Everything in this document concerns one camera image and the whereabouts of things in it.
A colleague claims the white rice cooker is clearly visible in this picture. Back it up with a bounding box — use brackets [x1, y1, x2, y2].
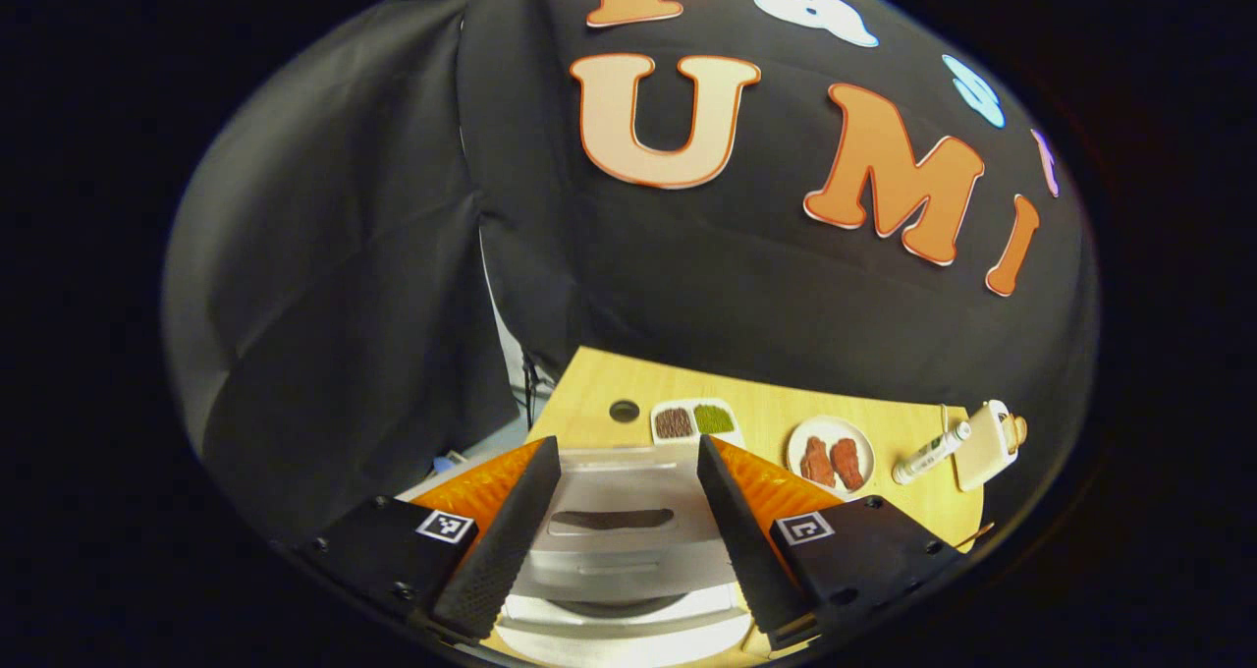
[496, 442, 752, 668]

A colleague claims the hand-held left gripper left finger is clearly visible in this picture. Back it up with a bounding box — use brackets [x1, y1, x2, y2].
[295, 436, 563, 646]

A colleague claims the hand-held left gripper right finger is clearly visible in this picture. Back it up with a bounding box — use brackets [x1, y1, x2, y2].
[697, 435, 968, 649]

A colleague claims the round beige plate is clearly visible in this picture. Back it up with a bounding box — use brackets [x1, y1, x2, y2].
[786, 415, 876, 500]

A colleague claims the white drink bottle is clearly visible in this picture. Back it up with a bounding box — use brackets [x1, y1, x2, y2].
[892, 421, 972, 485]

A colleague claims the red meat piece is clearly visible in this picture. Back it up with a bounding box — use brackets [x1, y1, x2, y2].
[799, 436, 837, 488]
[831, 438, 865, 492]

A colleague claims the black backdrop cloth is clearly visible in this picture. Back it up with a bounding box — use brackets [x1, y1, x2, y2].
[162, 0, 1101, 541]

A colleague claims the divided white grain dish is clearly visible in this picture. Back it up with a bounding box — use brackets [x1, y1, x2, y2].
[650, 399, 744, 448]

